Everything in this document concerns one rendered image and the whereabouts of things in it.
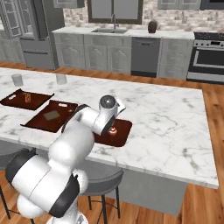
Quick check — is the steel tap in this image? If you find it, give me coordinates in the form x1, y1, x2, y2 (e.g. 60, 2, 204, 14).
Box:
111, 13, 120, 31

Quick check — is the brown round jar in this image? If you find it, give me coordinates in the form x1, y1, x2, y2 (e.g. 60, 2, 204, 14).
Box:
147, 19, 158, 34

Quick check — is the steel oven with hob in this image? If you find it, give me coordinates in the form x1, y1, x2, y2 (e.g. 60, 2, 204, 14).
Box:
185, 31, 224, 86

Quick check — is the grey narrow base cupboard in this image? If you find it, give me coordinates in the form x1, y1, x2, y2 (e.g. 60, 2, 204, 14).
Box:
157, 38, 195, 81

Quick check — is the grey fridge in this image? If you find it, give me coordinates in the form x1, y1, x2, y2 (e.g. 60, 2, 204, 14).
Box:
0, 0, 66, 71

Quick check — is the grey wall cupboard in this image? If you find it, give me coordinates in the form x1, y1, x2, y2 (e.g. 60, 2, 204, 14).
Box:
157, 0, 202, 11
52, 0, 86, 10

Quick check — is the grey low cupboard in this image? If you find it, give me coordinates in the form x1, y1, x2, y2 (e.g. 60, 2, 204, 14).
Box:
0, 29, 25, 64

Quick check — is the grey square slice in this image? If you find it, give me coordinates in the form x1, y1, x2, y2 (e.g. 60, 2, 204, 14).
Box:
43, 110, 61, 122

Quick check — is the grey island counter base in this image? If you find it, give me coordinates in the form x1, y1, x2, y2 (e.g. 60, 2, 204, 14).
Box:
109, 167, 188, 217

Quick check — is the red and white cupcake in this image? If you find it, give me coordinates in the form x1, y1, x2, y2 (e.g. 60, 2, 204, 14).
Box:
108, 126, 118, 137

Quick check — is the steel sink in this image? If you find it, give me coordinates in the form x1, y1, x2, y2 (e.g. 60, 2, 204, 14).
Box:
90, 27, 129, 35

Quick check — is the grey base cupboard run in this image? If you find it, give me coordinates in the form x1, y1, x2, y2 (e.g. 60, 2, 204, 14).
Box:
52, 31, 133, 75

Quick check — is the grey dishwasher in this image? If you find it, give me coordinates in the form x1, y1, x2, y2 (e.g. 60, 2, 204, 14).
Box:
130, 36, 162, 79

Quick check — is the dark framed window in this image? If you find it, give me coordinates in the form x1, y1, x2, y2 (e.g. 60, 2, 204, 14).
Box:
87, 0, 144, 25

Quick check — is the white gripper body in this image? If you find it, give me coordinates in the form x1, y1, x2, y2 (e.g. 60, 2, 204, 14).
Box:
115, 97, 127, 116

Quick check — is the dark red tray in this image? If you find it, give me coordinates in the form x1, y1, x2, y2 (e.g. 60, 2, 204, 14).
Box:
20, 99, 80, 134
0, 88, 55, 111
94, 117, 134, 148

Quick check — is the pale grey cup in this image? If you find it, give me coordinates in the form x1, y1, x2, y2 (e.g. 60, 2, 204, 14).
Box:
10, 73, 25, 88
56, 73, 68, 86

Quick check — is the dark microwave oven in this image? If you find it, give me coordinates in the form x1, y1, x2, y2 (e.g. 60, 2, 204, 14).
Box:
199, 0, 224, 11

